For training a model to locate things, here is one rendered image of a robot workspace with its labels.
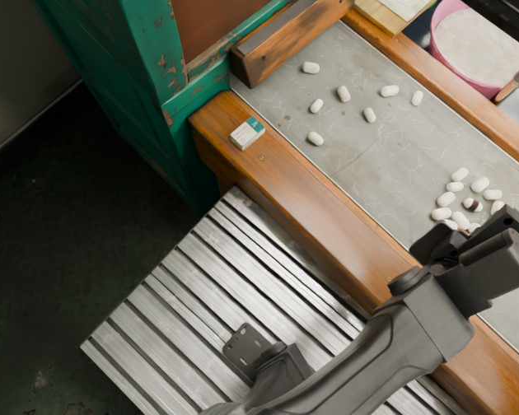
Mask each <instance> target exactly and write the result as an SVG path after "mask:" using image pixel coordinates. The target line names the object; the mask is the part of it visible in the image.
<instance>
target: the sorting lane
mask: <svg viewBox="0 0 519 415"><path fill-rule="evenodd" d="M305 62H308V63H317V64H318V65H319V67H320V70H319V72H318V73H315V74H313V73H309V72H303V71H302V64H303V63H305ZM393 85H396V86H398V88H399V91H398V93H397V94H396V95H394V96H382V95H381V89H382V87H384V86H393ZM340 86H345V87H346V88H347V90H348V93H349V94H350V100H349V101H347V102H343V101H342V100H341V99H340V97H339V94H338V92H337V90H338V88H339V87H340ZM231 90H232V91H233V92H235V93H236V94H237V95H238V96H239V97H240V98H241V99H242V100H243V101H244V102H245V103H246V104H247V105H248V106H249V107H250V108H251V109H252V110H253V111H255V112H256V113H257V114H258V115H259V116H260V117H261V118H262V119H263V120H264V121H266V122H267V123H268V124H269V125H270V126H271V127H272V128H273V129H274V130H275V131H277V132H278V133H279V134H280V135H281V136H282V137H283V138H284V139H285V140H286V141H288V142H289V143H290V144H291V145H292V146H293V147H294V148H295V149H296V150H298V151H299V152H300V153H301V154H302V155H303V156H304V157H305V158H306V159H307V160H308V161H309V162H310V163H311V164H312V165H313V166H314V167H315V168H316V169H317V170H319V171H320V172H321V173H322V174H323V175H324V176H325V177H326V178H327V179H329V180H330V181H331V182H332V183H333V184H334V185H335V186H336V187H337V188H338V189H340V190H341V191H342V192H343V193H344V194H345V195H346V196H347V197H348V198H350V199H351V200H352V201H353V202H354V203H355V204H356V205H357V206H358V207H359V208H361V209H362V210H363V211H364V212H365V213H366V214H367V215H368V216H369V217H370V218H371V219H372V220H373V221H374V222H375V223H376V224H377V225H378V226H379V227H381V228H382V229H383V230H384V231H385V232H386V233H387V234H388V235H389V236H391V237H392V238H393V239H394V240H395V241H396V242H397V243H398V244H399V245H400V246H402V247H403V248H404V249H405V250H406V251H407V252H408V253H409V254H410V255H411V256H413V255H412V254H411V253H410V252H409V248H410V246H411V245H412V244H413V243H414V242H415V241H416V240H417V239H420V238H421V237H422V236H423V235H425V234H426V233H427V232H428V231H430V230H431V229H432V228H433V226H434V225H436V224H437V223H438V222H439V221H440V220H442V219H440V220H435V219H433V217H432V212H433V210H435V209H439V208H449V209H450V210H451V215H450V216H449V217H448V218H443V219H447V220H450V221H453V220H452V218H451V216H452V214H453V213H454V212H461V213H463V215H464V216H465V217H466V219H467V220H468V221H469V222H470V224H472V223H477V224H479V225H481V224H482V221H484V220H488V219H489V218H490V217H491V216H492V215H491V210H492V206H493V203H494V202H496V201H502V202H503V203H504V204H508V205H509V206H510V207H511V208H516V209H517V210H518V211H519V162H517V161H516V160H515V159H513V158H512V157H511V156H509V155H508V154H507V153H506V152H505V151H504V150H503V149H501V148H500V147H499V146H497V145H496V144H495V143H494V142H492V141H491V140H490V139H488V138H487V137H486V136H484V135H483V134H482V133H481V132H480V131H479V130H478V129H476V128H475V127H473V126H472V125H471V124H469V123H468V122H467V121H466V120H464V119H463V118H462V117H460V116H459V115H458V114H457V113H456V112H455V111H454V110H452V109H451V108H450V107H448V106H447V105H446V104H444V103H443V102H442V101H441V100H439V99H438V98H437V97H436V96H435V95H434V94H432V93H431V92H430V91H428V90H427V89H426V88H425V87H423V86H422V85H421V84H419V83H418V82H417V81H415V80H414V79H413V78H412V77H411V76H410V75H409V74H407V73H406V72H405V71H403V70H402V69H401V68H399V67H398V66H397V65H396V64H394V63H393V62H392V61H390V60H389V59H388V58H387V57H386V56H385V55H384V54H382V53H381V52H380V51H378V50H377V49H376V48H374V47H373V46H372V45H371V44H369V43H368V42H367V41H366V40H365V39H364V38H362V37H361V36H360V35H358V34H357V33H356V32H355V31H353V30H352V29H351V28H349V27H348V26H347V25H345V24H344V23H343V22H342V21H341V20H338V21H336V22H335V23H334V24H333V25H332V26H331V27H329V28H328V29H327V30H325V31H324V32H323V33H321V34H320V35H319V36H317V37H316V38H315V39H313V40H312V41H311V42H310V43H309V44H307V45H306V46H305V47H303V48H302V49H300V50H299V51H298V52H296V53H295V54H294V55H293V56H292V57H291V58H289V59H288V60H287V61H286V62H284V63H283V64H282V65H281V66H279V67H278V68H277V69H276V70H274V71H273V72H272V73H271V74H270V75H268V76H267V77H266V78H265V79H264V80H263V81H262V82H261V83H260V84H258V85H257V86H256V87H255V88H253V89H252V90H251V89H249V88H248V87H247V86H246V85H245V84H244V83H242V82H239V83H237V84H236V85H235V86H234V87H233V88H232V89H231ZM416 91H421V92H422V93H423V98H422V100H421V103H420V104H419V105H413V104H412V99H413V96H414V93H415V92H416ZM317 99H321V100H322V101H323V105H322V106H321V107H320V109H319V110H318V111H317V112H316V113H313V112H311V105H312V104H313V103H314V101H315V100H317ZM366 108H371V109H372V110H373V113H374V115H375V116H376V120H375V121H374V122H372V123H370V122H368V121H367V118H366V116H365V114H364V110H365V109H366ZM310 132H316V133H317V134H319V135H320V136H321V137H322V138H323V143H322V144H321V145H319V146H317V145H316V144H315V143H313V142H312V141H310V140H309V138H308V134H309V133H310ZM460 168H466V169H467V170H468V175H467V176H466V177H465V178H464V179H462V180H461V181H459V182H461V183H462V184H463V185H464V187H463V189H462V190H461V191H456V192H452V193H454V194H455V196H456V198H455V200H454V201H453V202H452V203H450V204H448V205H447V206H445V207H440V206H439V205H438V204H437V199H438V198H439V197H441V196H442V195H443V194H445V193H447V192H449V191H447V185H448V184H449V183H454V182H455V181H453V180H452V179H451V175H452V174H453V173H455V172H456V171H457V170H459V169H460ZM481 177H485V178H487V179H488V180H489V185H488V186H487V187H486V188H484V189H483V190H482V191H481V192H478V193H476V192H474V191H473V190H472V189H471V185H472V184H473V183H474V182H475V181H476V180H478V179H479V178H481ZM495 189H498V190H500V191H501V192H502V194H503V196H502V197H501V198H500V199H486V198H485V197H484V192H485V191H486V190H495ZM467 198H472V199H474V200H476V201H479V202H480V203H481V204H482V205H483V208H482V210H481V211H479V212H474V211H471V210H470V209H468V208H467V207H465V206H464V204H463V202H464V200H465V199H467ZM481 226H482V225H481ZM414 258H415V257H414ZM415 259H416V258H415ZM416 260H417V259H416ZM417 261H418V260H417ZM418 262H419V261H418ZM419 263H420V262H419ZM420 264H421V263H420ZM421 265H422V264H421ZM491 301H492V302H493V306H492V307H491V308H489V309H487V310H484V311H482V312H479V313H478V314H476V315H477V316H478V317H479V318H480V319H481V320H482V321H483V322H484V323H486V324H487V325H488V326H489V327H490V328H491V329H492V330H493V331H494V332H495V333H496V334H497V335H498V336H499V337H500V338H501V339H502V340H503V341H504V342H505V343H507V344H508V345H509V346H510V347H511V348H512V349H513V350H514V351H515V352H517V353H518V354H519V288H517V289H516V290H514V291H510V292H509V293H507V294H505V295H502V296H500V297H498V298H495V299H493V300H491Z"/></svg>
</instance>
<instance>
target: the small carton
mask: <svg viewBox="0 0 519 415"><path fill-rule="evenodd" d="M264 132H265V126H264V125H263V124H262V123H261V122H260V121H259V120H258V119H256V118H255V117H254V116H253V115H252V116H251V117H250V118H249V119H247V120H246V121H245V122H244V123H243V124H242V125H241V126H240V127H238V128H237V129H236V130H235V131H233V132H232V133H231V134H230V139H231V140H232V141H233V142H234V143H235V144H236V145H237V146H238V147H239V148H240V149H241V150H242V151H244V150H245V149H246V148H247V147H248V146H249V145H250V144H251V143H252V142H254V141H255V140H256V139H257V138H258V137H260V136H261V135H262V134H263V133H264Z"/></svg>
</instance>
